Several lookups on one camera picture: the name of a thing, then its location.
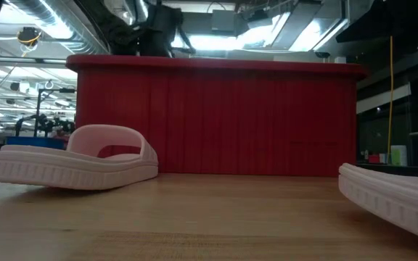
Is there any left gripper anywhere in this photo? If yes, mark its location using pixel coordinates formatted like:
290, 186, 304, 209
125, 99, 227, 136
136, 1, 197, 58

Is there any pink slide sandal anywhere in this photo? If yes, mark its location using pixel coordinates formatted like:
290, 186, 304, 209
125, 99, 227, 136
338, 134, 418, 246
0, 124, 159, 191

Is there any red plastic bin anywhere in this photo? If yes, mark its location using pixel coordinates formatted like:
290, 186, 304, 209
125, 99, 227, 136
65, 54, 368, 178

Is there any blue bin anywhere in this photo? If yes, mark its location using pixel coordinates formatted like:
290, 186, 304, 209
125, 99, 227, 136
5, 136, 67, 151

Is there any black background robot rig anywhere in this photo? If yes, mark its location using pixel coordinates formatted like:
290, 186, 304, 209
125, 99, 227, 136
15, 86, 77, 138

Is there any green and white box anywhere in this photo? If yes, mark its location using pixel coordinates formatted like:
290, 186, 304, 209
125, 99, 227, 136
390, 144, 409, 167

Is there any silver ventilation duct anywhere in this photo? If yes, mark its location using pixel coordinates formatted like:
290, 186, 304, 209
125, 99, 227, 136
7, 0, 110, 55

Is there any black and yellow cable reel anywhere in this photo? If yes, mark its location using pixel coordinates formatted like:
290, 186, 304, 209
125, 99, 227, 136
16, 25, 44, 49

